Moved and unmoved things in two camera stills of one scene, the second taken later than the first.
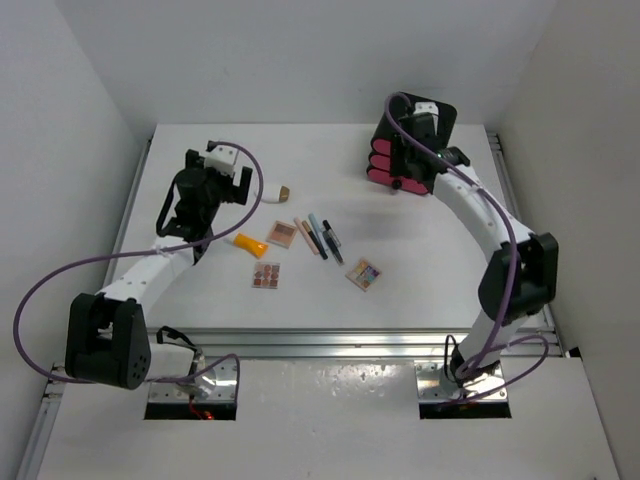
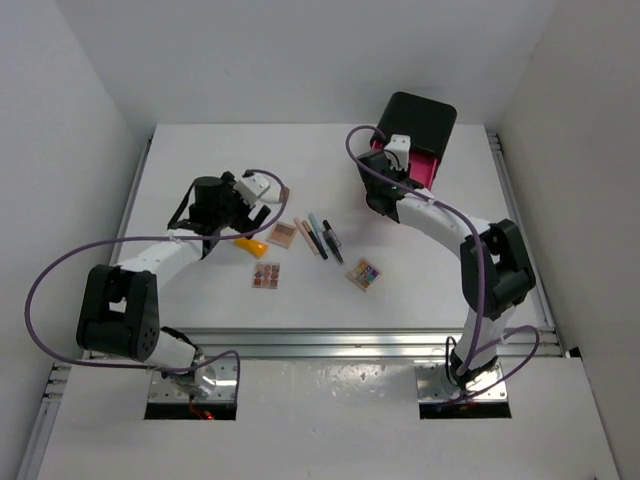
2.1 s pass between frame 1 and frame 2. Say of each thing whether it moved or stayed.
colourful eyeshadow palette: stayed
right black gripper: moved
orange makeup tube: stayed
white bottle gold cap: stayed
